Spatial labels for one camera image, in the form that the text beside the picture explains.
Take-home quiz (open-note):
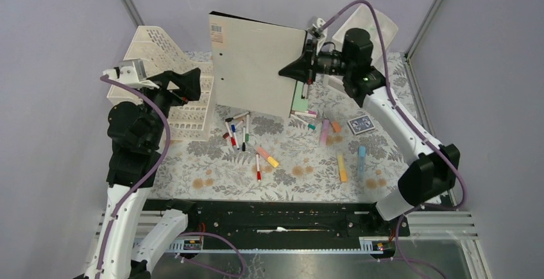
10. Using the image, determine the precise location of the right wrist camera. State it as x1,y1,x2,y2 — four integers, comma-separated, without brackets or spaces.
308,24,327,41

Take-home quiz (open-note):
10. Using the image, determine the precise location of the white plastic drawer organizer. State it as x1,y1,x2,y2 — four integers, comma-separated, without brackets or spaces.
323,4,398,95

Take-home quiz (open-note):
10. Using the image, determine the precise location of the white binder folder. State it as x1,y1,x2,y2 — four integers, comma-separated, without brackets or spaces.
208,12,307,117

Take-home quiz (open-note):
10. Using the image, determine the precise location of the pink yellow highlighter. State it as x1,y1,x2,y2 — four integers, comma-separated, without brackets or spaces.
255,146,279,168

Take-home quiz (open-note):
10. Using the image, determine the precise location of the blue playing card box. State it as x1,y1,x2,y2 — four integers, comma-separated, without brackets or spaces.
347,115,375,135

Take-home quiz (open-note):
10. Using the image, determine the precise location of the black tipped marker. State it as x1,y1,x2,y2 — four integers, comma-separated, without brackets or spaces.
242,127,246,151

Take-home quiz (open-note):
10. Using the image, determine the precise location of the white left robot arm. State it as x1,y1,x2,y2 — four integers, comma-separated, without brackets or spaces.
83,68,201,278

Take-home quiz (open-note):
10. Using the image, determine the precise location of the red marker pen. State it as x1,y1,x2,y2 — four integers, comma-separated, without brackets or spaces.
255,154,262,182

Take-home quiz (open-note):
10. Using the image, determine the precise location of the green capped marker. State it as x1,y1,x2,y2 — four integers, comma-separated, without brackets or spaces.
244,114,250,142

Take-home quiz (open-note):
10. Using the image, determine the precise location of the teal capped marker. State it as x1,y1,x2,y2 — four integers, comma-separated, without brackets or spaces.
290,114,316,130

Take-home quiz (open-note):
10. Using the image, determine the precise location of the green clipboard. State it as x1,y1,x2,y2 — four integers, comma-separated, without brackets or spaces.
291,81,309,112

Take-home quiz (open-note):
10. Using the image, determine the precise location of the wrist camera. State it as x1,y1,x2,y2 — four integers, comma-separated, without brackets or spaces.
103,58,149,89
308,24,327,41

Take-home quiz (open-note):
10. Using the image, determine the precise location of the blue highlighter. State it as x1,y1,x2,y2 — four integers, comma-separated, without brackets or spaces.
357,146,366,179

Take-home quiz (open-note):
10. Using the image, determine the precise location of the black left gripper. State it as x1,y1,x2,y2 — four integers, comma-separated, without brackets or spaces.
137,66,201,148

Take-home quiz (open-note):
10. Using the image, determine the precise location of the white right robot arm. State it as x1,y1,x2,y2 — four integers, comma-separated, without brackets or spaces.
278,28,460,235

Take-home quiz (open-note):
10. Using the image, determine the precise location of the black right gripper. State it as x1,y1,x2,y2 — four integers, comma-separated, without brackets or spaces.
278,38,352,85

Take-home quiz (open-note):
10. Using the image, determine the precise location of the white perforated file rack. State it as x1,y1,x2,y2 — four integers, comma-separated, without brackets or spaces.
106,25,216,143

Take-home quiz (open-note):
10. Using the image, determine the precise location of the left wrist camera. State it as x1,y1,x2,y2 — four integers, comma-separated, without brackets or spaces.
103,58,149,89

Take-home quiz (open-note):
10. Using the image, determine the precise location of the yellow orange highlighter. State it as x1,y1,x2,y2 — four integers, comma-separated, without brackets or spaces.
336,152,348,182

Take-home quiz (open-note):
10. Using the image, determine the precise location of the purple capped marker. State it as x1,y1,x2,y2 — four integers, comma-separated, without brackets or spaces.
291,110,318,115

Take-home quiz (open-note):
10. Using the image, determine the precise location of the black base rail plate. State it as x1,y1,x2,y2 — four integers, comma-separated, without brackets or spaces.
143,199,410,251

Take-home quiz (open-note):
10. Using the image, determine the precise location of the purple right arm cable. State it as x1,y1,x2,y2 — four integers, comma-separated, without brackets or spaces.
318,0,468,279

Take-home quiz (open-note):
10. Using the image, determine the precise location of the blue capped marker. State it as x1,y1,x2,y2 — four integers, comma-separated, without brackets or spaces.
231,120,244,132

